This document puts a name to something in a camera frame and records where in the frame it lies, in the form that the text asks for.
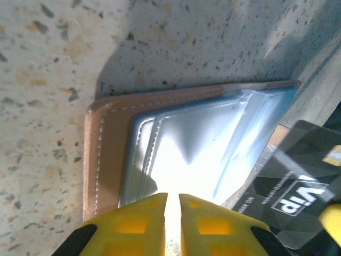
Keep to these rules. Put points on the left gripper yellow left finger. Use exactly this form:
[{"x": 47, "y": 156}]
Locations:
[{"x": 128, "y": 232}]

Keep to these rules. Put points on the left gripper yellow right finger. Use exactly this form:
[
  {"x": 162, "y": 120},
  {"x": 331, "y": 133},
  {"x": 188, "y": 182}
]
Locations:
[{"x": 213, "y": 232}]

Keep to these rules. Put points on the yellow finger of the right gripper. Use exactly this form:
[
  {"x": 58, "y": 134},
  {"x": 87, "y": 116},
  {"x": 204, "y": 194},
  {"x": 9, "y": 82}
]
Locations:
[{"x": 333, "y": 224}]

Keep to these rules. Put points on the black VIP card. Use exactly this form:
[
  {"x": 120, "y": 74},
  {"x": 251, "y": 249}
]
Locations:
[{"x": 287, "y": 186}]

